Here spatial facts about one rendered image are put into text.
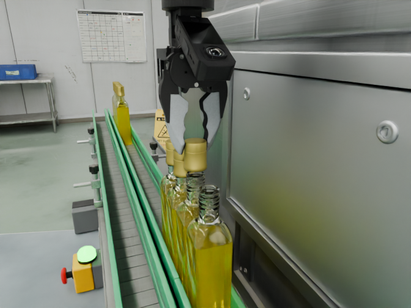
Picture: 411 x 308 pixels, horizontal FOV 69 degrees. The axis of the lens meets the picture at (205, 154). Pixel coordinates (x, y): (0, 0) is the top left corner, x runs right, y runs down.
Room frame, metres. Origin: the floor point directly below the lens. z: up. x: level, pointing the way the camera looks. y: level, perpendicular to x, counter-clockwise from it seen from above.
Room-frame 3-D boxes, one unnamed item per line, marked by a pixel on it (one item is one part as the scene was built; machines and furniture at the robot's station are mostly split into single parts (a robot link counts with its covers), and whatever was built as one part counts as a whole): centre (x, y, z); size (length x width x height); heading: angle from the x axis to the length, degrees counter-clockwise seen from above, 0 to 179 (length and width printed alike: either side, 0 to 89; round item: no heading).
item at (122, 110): (1.43, 0.40, 1.02); 0.06 x 0.06 x 0.28; 21
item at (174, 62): (0.46, 0.03, 1.33); 0.09 x 0.08 x 0.12; 22
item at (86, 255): (0.63, 0.30, 0.84); 0.05 x 0.05 x 0.03
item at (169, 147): (0.54, 0.06, 1.14); 0.04 x 0.04 x 0.04
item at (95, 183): (0.79, 0.34, 0.94); 0.07 x 0.04 x 0.13; 111
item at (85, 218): (0.89, 0.40, 0.79); 0.08 x 0.08 x 0.08; 21
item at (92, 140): (1.22, 0.50, 0.94); 0.07 x 0.04 x 0.13; 111
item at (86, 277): (0.63, 0.30, 0.79); 0.07 x 0.07 x 0.07; 21
